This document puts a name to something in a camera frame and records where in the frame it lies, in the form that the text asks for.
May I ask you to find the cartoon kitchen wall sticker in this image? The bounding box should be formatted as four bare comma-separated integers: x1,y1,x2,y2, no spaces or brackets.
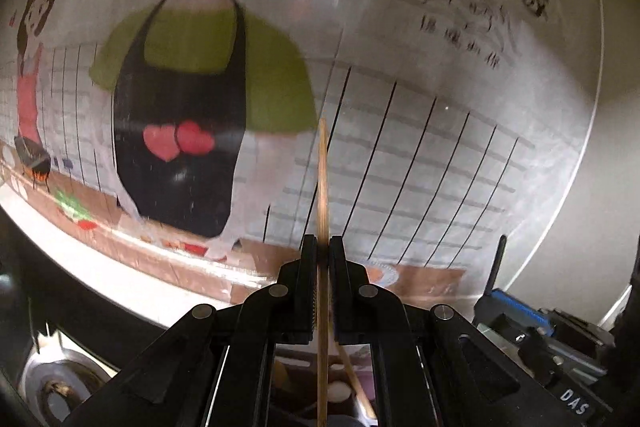
1,0,601,303

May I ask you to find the black gas stove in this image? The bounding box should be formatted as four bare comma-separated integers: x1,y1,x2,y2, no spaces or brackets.
0,256,172,427

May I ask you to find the wooden chopstick short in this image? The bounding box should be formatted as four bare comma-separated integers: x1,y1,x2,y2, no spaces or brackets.
335,343,378,421

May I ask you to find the wooden chopstick long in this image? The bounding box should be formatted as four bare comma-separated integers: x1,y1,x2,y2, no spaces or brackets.
316,118,329,427

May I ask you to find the small white spoon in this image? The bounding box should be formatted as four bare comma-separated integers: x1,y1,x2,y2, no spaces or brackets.
328,381,352,404

